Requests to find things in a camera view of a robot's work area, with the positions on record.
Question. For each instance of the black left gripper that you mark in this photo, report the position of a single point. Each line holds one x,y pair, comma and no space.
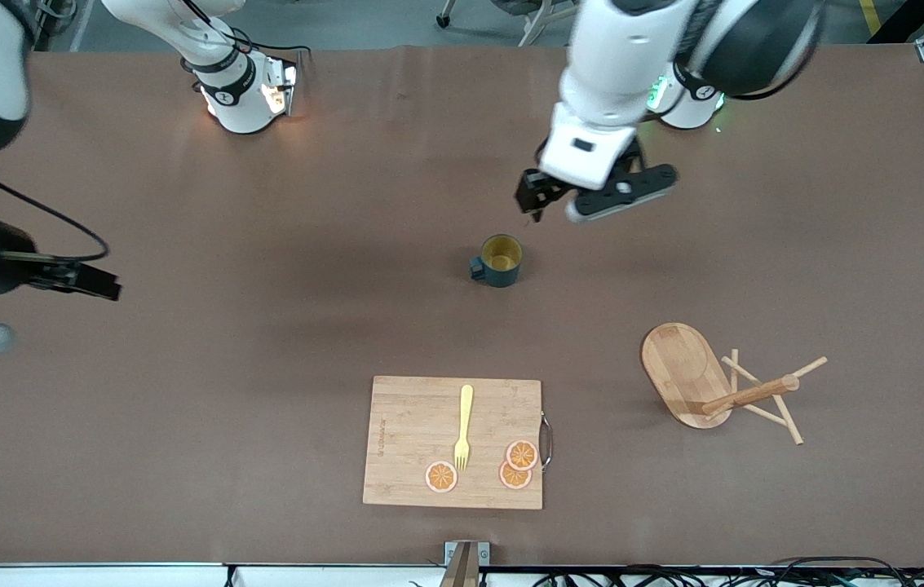
533,192

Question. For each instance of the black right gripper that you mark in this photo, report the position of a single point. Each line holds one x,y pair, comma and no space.
3,265

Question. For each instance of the dark teal mug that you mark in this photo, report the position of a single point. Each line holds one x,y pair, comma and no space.
502,273

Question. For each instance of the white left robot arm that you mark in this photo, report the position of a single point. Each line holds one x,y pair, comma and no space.
616,57

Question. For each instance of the wooden mug rack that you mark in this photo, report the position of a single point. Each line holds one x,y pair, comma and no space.
678,367

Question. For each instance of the office chair base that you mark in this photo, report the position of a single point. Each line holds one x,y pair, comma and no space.
535,28

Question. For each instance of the yellow plastic fork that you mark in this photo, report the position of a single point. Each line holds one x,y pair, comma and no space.
466,408

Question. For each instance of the toy orange slice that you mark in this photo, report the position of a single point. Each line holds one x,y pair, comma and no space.
522,454
441,477
510,479

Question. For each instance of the bamboo cutting board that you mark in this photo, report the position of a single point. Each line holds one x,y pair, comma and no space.
413,440

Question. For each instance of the white table edge rail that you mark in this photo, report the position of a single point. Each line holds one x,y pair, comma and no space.
103,575

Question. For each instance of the grey metal bracket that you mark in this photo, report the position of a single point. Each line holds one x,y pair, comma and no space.
453,554

